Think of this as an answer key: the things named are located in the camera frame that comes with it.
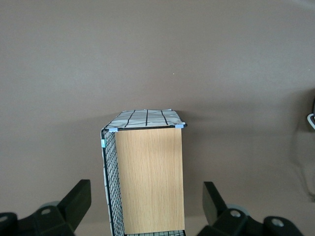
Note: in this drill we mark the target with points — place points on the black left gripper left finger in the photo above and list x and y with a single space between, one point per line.
71 204

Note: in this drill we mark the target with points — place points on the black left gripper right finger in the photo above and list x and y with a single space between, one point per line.
216 209

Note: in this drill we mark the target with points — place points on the white two-slot toaster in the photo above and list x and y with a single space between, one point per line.
310 120

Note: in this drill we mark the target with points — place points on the light wooden shelf board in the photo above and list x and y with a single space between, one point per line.
150 179

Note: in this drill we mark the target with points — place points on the brown table mat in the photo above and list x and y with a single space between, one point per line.
147 61

